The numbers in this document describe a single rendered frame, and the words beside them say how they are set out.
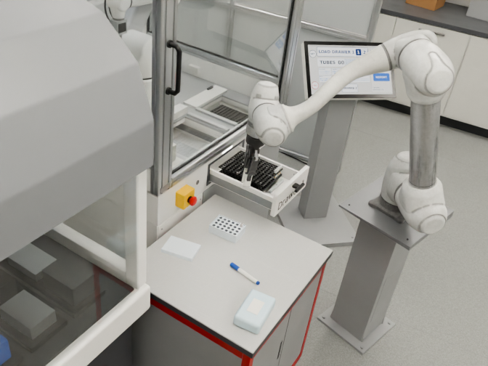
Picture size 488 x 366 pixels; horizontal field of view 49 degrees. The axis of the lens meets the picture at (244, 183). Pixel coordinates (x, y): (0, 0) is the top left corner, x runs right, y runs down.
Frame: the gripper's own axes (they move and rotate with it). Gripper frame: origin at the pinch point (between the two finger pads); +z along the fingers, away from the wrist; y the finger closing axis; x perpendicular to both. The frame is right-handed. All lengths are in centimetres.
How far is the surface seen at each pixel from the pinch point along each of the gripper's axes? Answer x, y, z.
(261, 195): -6.9, -1.9, 7.3
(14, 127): 74, -74, -60
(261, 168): -10.7, 14.8, 5.0
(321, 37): -85, 161, -8
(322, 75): -56, 78, -14
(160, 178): 35.5, -7.9, -3.8
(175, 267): 29.3, -27.8, 22.3
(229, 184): 4.2, 8.7, 9.7
